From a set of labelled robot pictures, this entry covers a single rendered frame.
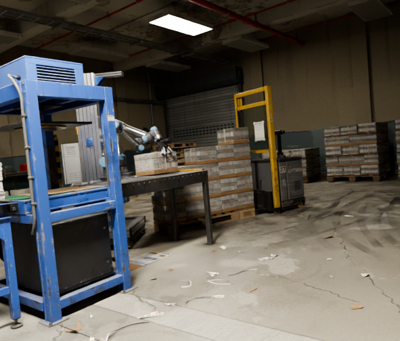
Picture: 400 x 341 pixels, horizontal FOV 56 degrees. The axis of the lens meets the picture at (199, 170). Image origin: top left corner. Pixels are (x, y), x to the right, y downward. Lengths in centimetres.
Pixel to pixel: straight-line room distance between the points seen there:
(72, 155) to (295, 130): 792
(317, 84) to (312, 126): 116
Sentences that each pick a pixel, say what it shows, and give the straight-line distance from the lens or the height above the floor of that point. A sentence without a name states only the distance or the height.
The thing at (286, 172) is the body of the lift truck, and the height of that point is 57.
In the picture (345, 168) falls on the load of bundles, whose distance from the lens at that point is 926.
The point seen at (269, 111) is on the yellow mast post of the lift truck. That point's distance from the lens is 556.
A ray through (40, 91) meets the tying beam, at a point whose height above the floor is 148.
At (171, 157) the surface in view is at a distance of 416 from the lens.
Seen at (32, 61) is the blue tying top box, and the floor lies 172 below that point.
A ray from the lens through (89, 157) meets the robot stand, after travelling 464.
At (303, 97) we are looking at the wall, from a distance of 1135.
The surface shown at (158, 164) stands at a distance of 401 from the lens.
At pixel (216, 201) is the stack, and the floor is 31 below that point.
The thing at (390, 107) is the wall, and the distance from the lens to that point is 1065.
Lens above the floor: 102
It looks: 3 degrees down
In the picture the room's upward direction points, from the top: 5 degrees counter-clockwise
